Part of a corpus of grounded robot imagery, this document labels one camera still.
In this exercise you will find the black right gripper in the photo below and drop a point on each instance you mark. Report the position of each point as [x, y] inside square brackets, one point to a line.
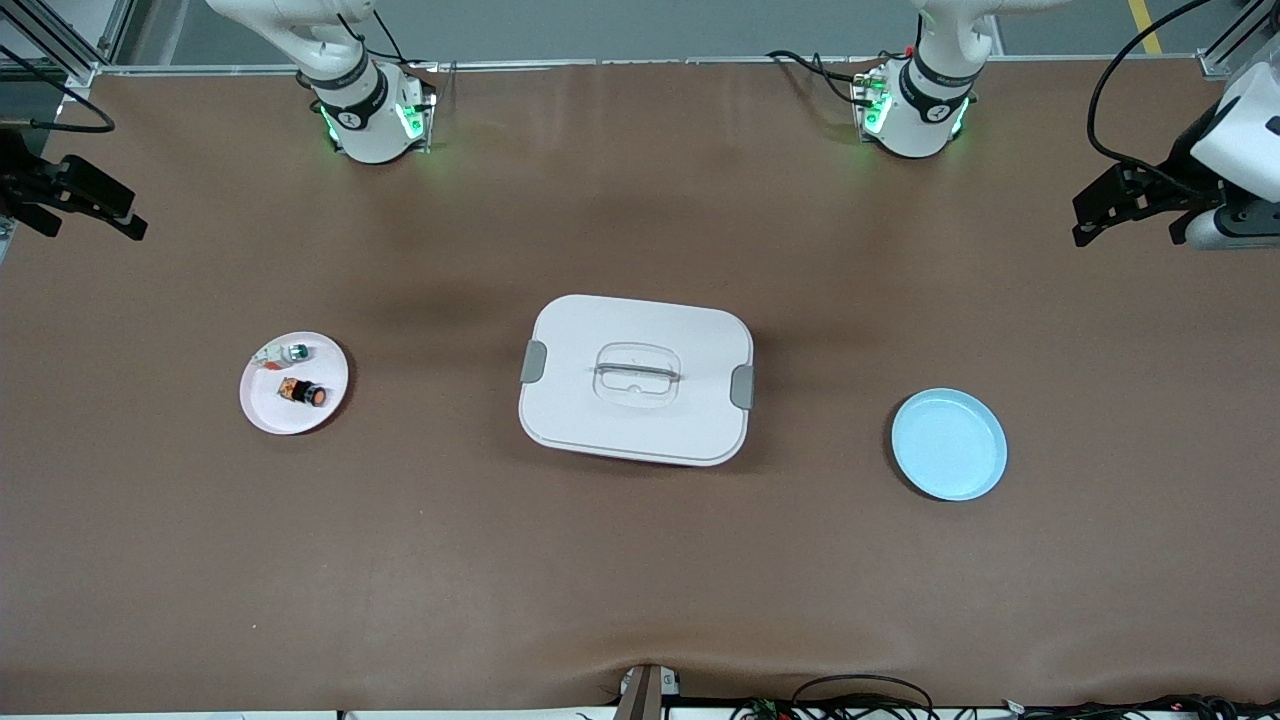
[22, 183]

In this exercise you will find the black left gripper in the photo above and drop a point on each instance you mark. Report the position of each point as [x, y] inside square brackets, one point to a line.
[1176, 176]

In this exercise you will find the orange push button switch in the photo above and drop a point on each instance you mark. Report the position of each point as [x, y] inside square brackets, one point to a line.
[300, 391]

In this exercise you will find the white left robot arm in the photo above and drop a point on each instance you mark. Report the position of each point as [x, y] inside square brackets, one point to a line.
[925, 125]

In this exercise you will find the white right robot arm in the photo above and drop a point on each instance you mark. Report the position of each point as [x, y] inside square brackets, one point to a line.
[365, 125]

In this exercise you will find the white lidded plastic box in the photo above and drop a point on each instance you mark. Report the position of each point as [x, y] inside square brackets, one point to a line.
[640, 420]

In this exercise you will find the pink round plate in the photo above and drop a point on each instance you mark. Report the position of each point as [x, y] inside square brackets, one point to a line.
[290, 418]

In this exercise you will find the light blue round plate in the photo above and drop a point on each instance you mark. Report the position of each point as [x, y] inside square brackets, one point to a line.
[950, 445]

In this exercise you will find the brown table mat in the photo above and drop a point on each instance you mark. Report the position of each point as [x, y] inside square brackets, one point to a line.
[640, 570]

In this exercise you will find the aluminium frame profile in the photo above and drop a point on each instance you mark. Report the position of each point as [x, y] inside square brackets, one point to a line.
[85, 72]
[1215, 62]

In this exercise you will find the green push button switch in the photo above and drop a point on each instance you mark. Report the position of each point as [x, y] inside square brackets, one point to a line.
[295, 352]

